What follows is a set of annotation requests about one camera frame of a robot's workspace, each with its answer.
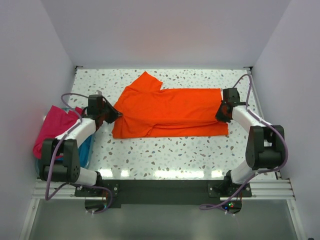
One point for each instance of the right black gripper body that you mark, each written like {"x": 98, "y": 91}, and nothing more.
{"x": 222, "y": 112}

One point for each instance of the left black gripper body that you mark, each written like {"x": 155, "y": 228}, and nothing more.
{"x": 110, "y": 114}

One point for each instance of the orange t shirt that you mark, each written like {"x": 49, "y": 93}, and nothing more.
{"x": 149, "y": 111}

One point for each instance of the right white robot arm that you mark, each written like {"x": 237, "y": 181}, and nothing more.
{"x": 266, "y": 150}

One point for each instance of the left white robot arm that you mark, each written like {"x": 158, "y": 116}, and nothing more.
{"x": 59, "y": 155}

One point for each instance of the pink t shirt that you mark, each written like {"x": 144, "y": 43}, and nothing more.
{"x": 56, "y": 122}

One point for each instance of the blue t shirt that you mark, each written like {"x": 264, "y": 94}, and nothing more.
{"x": 85, "y": 151}

